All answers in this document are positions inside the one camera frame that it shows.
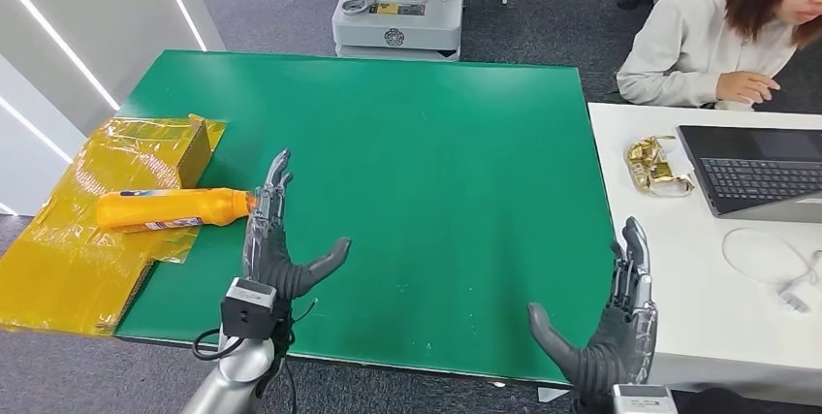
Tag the person's hand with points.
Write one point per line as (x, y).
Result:
(745, 87)

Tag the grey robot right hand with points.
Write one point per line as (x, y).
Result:
(610, 347)

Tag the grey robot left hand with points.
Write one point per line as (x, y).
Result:
(276, 257)

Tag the orange plastic bottle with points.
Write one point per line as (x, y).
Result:
(173, 205)

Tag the seated person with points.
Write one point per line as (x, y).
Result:
(687, 38)

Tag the dark grey laptop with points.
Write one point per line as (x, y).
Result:
(758, 173)

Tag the gold foil snack wrapper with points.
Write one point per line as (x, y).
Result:
(658, 167)

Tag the white charger plug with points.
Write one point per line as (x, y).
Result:
(795, 300)

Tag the yellow film wrapped cardboard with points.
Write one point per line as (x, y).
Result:
(64, 270)

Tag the white machine base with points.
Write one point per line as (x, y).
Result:
(398, 19)

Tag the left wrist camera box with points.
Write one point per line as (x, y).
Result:
(247, 311)

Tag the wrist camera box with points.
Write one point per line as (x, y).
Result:
(642, 401)
(247, 311)

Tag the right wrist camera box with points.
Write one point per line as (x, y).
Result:
(642, 401)

